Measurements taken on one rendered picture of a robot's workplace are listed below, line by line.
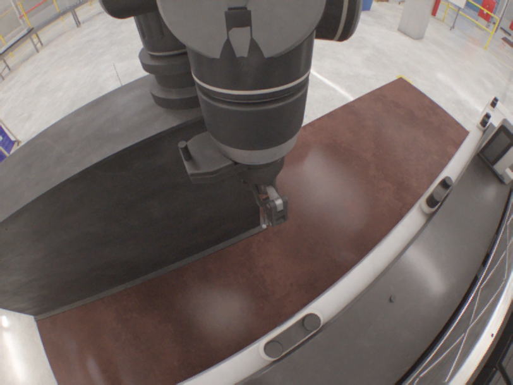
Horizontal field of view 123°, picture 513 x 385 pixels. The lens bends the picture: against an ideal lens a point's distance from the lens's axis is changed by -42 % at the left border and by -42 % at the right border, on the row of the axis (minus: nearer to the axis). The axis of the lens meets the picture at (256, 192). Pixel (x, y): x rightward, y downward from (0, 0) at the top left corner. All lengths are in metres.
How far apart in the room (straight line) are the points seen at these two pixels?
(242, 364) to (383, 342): 0.23
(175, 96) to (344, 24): 0.39
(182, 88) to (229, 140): 0.37
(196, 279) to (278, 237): 0.51
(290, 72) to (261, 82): 0.02
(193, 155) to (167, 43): 0.31
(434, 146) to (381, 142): 0.56
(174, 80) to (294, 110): 0.41
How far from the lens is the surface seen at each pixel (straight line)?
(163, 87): 0.62
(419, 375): 0.44
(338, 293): 0.44
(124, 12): 0.39
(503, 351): 0.47
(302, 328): 0.40
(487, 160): 0.82
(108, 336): 1.55
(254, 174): 0.29
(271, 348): 0.38
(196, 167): 0.26
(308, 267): 1.30
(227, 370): 0.44
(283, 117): 0.21
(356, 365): 0.42
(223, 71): 0.17
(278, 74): 0.18
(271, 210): 0.31
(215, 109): 0.21
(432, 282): 0.49
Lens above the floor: 1.26
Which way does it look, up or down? 60 degrees down
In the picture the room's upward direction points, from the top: 4 degrees counter-clockwise
